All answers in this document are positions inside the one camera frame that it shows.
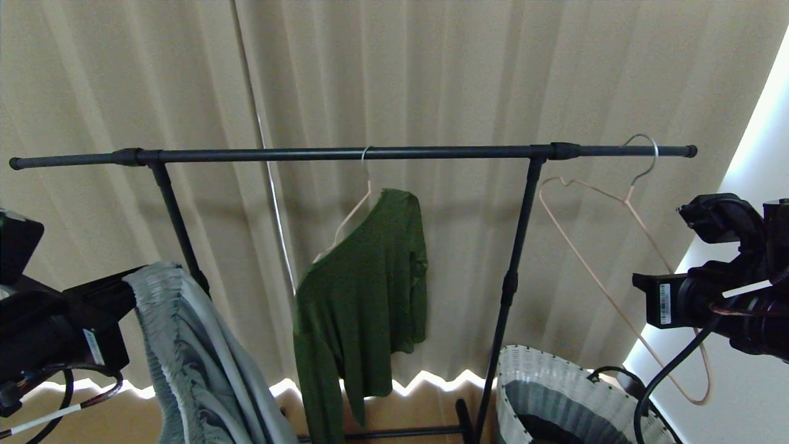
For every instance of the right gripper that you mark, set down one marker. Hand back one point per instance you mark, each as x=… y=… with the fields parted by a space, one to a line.
x=684 y=296

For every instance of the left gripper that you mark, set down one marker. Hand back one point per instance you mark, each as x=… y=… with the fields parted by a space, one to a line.
x=43 y=327

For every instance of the pink clothes hanger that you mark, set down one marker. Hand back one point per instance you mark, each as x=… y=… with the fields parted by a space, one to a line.
x=351 y=216
x=627 y=198

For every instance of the pale grey shorts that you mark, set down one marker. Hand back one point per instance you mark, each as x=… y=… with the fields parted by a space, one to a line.
x=197 y=370

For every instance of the green printed shirt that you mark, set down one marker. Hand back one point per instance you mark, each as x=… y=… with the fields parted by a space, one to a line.
x=363 y=296

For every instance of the white laundry basket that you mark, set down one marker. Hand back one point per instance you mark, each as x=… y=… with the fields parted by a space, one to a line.
x=555 y=376

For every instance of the black clothes rack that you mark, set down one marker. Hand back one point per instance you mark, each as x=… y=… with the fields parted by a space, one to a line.
x=370 y=153

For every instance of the beige curtain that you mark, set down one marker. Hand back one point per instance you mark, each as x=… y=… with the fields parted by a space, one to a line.
x=431 y=74

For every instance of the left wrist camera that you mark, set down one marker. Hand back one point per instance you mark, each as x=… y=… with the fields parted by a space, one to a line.
x=15 y=246

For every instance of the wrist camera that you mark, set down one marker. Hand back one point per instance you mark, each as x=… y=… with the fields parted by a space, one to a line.
x=721 y=216
x=15 y=246

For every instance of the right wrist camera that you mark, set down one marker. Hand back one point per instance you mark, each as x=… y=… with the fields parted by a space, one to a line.
x=721 y=216

